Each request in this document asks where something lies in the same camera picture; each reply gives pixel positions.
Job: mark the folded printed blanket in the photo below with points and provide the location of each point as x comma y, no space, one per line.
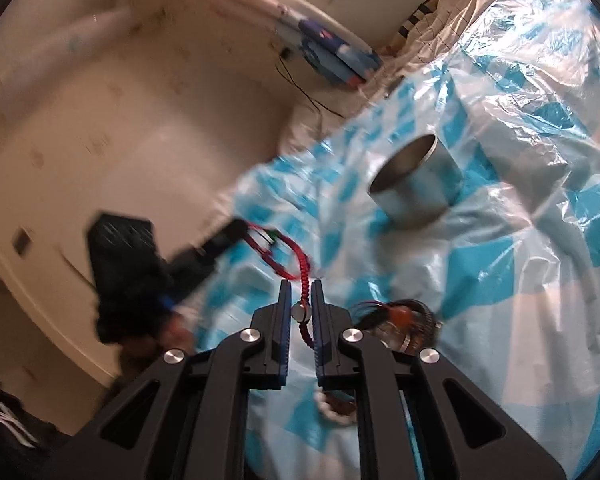
330,55

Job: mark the blue white plastic sheet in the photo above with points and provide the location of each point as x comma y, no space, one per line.
505,210

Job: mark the round metal tin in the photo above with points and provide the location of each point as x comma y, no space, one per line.
420,190

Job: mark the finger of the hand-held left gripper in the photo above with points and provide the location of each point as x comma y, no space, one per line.
225,240

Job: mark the person's left hand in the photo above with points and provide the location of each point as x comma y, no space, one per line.
177,331

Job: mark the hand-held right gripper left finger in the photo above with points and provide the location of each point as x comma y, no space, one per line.
283,340

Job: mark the white quilt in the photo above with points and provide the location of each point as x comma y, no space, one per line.
460,5

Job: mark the dark wall socket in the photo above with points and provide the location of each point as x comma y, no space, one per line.
22,242

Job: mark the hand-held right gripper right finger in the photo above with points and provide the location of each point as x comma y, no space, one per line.
321,345

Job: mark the person's dark clothing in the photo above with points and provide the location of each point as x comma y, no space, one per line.
10,425

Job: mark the white air conditioner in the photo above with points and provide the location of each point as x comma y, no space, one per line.
80,30

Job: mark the striped pillow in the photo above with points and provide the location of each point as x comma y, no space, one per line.
420,17

